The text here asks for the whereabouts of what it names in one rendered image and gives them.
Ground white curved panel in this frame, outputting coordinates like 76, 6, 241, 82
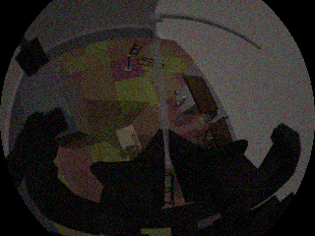
185, 63, 237, 142

